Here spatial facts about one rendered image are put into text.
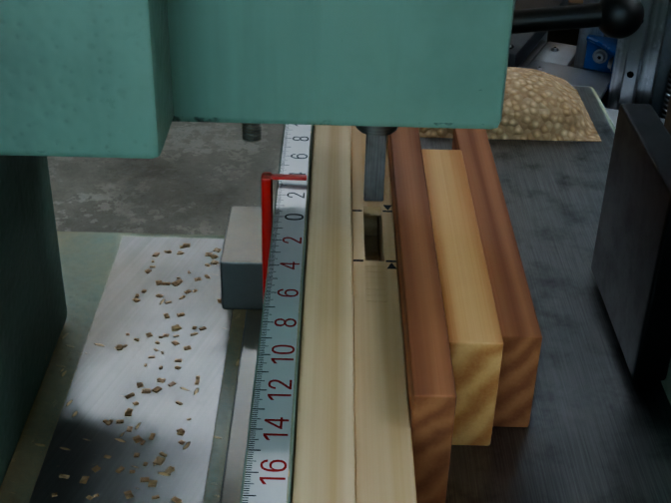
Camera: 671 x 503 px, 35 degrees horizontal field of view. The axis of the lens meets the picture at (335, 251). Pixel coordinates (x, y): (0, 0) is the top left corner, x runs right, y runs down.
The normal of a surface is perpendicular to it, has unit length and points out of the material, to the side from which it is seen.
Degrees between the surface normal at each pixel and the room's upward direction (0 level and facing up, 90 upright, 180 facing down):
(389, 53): 90
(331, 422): 0
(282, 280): 0
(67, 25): 90
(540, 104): 33
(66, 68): 90
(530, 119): 69
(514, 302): 0
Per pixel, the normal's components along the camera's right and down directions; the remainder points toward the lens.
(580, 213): 0.03, -0.85
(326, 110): 0.00, 0.52
